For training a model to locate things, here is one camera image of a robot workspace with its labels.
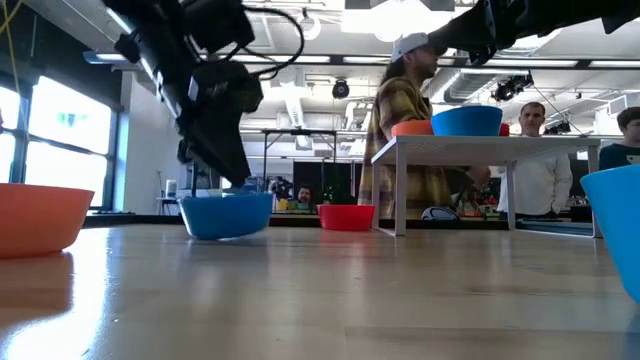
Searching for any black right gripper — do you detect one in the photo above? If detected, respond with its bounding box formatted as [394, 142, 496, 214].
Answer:
[428, 0, 546, 67]

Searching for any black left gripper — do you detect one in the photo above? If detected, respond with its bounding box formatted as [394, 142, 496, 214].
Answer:
[114, 29, 252, 189]

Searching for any blue plastic mini bowl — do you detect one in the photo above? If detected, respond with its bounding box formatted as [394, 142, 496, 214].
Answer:
[178, 192, 275, 242]
[579, 163, 640, 305]
[430, 104, 504, 138]

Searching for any orange plastic mini bowl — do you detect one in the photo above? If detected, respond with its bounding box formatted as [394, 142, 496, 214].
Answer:
[390, 119, 435, 138]
[0, 182, 96, 260]

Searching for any white ceiling strip light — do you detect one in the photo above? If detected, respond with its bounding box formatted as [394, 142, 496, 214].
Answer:
[494, 59, 579, 69]
[229, 54, 332, 65]

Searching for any white perforated metal shelf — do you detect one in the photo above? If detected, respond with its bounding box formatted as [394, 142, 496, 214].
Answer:
[370, 134, 603, 239]

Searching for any large window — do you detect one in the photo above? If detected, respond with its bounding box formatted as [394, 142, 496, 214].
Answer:
[0, 74, 121, 211]

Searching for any white and black helmet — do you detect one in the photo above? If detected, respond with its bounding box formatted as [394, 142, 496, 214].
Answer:
[420, 205, 461, 222]

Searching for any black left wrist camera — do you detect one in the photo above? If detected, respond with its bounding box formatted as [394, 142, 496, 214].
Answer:
[188, 60, 265, 115]

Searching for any black camera rig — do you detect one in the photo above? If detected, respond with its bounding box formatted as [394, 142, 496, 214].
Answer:
[490, 69, 535, 104]

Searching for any black metal table frame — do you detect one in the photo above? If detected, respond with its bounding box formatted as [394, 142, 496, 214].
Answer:
[260, 128, 339, 201]

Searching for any black aluminium rail frame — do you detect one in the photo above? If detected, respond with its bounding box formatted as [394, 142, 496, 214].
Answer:
[82, 213, 596, 237]

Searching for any black left camera cable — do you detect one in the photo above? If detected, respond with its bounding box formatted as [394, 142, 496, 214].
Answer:
[239, 4, 306, 81]

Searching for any white ring light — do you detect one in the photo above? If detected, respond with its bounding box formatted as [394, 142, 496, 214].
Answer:
[299, 13, 322, 42]

